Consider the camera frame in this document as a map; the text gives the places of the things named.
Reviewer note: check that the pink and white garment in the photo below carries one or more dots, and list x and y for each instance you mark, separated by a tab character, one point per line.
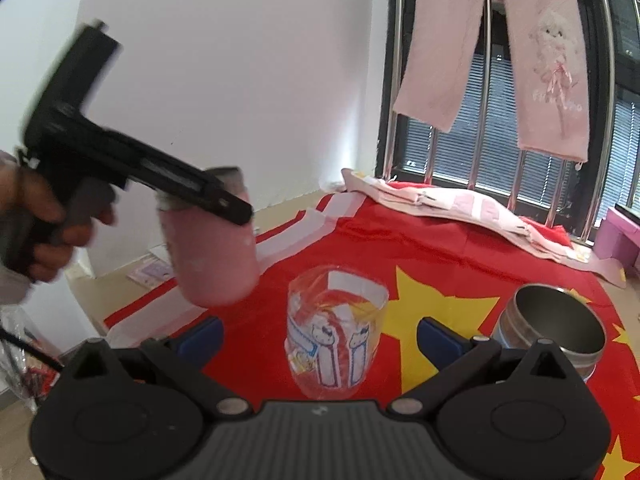
470	207

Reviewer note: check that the purple box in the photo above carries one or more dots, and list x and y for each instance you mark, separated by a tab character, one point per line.
620	242

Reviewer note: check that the clear plastic bag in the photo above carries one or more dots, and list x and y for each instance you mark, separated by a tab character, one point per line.
17	360

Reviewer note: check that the pink hanging pants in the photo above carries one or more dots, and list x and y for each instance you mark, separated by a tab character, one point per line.
550	60

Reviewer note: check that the stainless steel cup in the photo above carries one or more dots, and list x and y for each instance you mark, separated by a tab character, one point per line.
560	325

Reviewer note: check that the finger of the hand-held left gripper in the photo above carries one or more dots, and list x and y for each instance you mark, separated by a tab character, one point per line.
200	187

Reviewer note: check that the clear glass cup cat print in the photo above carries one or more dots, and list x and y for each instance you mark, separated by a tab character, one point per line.
332	340

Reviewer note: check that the red cloth with yellow stars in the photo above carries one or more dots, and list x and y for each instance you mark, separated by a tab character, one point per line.
450	260

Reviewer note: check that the person's left hand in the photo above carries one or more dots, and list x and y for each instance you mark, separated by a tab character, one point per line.
47	210

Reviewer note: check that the pink cup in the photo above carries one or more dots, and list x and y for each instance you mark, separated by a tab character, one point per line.
210	255

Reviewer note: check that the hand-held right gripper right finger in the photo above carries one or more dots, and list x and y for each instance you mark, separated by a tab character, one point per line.
440	342

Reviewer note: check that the papers on floor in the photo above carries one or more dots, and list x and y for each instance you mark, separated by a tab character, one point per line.
150	272

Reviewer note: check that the metal window railing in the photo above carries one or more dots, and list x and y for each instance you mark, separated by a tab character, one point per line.
612	85

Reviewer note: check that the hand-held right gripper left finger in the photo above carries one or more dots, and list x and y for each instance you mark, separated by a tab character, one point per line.
202	341

